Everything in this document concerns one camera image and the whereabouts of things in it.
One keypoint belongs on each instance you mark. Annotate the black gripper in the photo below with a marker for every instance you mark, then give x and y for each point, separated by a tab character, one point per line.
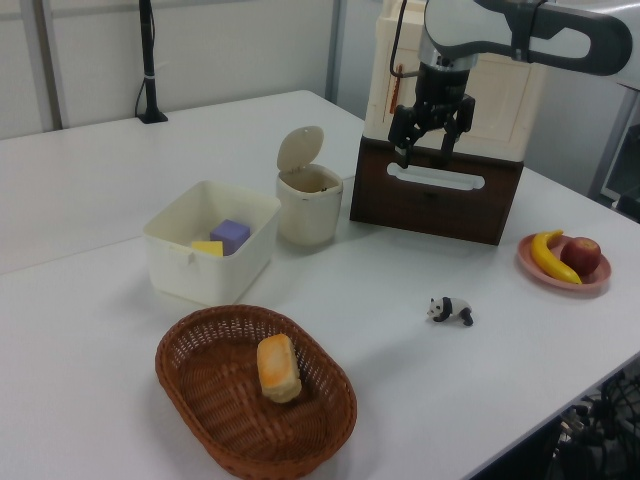
442	87

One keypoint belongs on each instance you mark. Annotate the small cream lidded trash can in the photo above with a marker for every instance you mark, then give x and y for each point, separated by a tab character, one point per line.
307	210

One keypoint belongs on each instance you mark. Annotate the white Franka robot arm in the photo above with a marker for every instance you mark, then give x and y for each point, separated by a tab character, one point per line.
500	25

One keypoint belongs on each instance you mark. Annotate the dark wooden drawer box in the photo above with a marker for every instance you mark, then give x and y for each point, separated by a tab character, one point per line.
430	215

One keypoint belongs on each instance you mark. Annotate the yellow toy banana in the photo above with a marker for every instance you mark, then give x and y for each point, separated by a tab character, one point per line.
545	257

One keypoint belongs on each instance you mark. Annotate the panda figurine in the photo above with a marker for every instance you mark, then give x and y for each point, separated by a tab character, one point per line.
452	307

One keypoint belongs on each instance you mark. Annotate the red toy apple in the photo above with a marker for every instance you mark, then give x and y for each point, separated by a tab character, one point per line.
581	255

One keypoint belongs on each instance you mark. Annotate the pink plate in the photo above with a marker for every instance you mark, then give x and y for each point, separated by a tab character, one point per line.
595	285

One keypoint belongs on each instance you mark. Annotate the purple foam cube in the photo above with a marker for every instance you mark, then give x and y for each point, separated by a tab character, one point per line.
230	235

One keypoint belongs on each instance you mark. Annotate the yellow foam block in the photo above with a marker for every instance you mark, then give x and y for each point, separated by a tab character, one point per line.
209	247

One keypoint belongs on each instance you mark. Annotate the white open plastic bin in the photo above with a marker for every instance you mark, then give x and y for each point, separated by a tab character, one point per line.
200	280

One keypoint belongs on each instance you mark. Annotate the toy bread loaf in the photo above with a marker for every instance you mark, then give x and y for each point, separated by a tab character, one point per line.
277	370

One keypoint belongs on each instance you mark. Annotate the brown wicker basket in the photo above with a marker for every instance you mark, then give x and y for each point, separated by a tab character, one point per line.
225	415

